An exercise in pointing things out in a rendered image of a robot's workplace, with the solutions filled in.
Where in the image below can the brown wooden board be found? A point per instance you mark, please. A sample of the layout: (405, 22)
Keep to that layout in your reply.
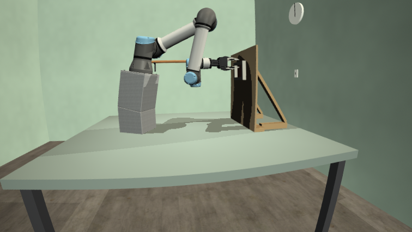
(244, 92)

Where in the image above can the grey rectangular frame with brown panel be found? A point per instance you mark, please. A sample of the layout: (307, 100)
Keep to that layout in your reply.
(240, 72)

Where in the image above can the wooden a-frame stand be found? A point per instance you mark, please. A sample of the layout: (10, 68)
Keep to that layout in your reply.
(274, 125)

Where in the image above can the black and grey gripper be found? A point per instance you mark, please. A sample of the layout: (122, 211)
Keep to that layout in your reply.
(222, 62)

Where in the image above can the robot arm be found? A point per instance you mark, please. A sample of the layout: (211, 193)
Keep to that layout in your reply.
(148, 48)

